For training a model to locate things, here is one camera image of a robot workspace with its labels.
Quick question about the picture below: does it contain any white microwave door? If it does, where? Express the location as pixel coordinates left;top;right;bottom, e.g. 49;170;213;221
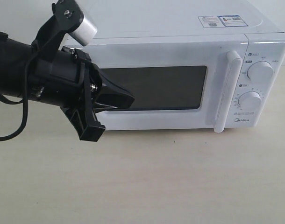
84;35;249;133

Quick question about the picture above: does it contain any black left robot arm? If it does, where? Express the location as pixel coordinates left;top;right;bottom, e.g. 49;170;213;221
0;32;135;142

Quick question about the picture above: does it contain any black left camera cable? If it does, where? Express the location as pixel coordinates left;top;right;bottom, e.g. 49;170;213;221
0;51;40;142

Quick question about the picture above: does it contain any lower white control knob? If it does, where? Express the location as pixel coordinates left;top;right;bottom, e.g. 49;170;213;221
238;91;262;111

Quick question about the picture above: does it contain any white microwave oven body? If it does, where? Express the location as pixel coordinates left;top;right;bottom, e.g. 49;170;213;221
65;0;285;129

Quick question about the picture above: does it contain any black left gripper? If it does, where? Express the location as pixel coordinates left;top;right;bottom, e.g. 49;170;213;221
28;47;135;141

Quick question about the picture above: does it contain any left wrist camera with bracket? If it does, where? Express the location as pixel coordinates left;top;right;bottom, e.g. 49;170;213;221
32;0;98;62

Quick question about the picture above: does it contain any blue white warning sticker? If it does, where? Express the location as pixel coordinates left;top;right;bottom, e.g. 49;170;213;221
198;15;248;28

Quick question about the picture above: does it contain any white control knob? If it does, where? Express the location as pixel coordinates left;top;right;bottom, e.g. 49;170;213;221
247;61;274;83
238;91;262;111

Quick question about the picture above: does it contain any upper white control knob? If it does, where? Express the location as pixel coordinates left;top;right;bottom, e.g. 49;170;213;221
247;61;274;83

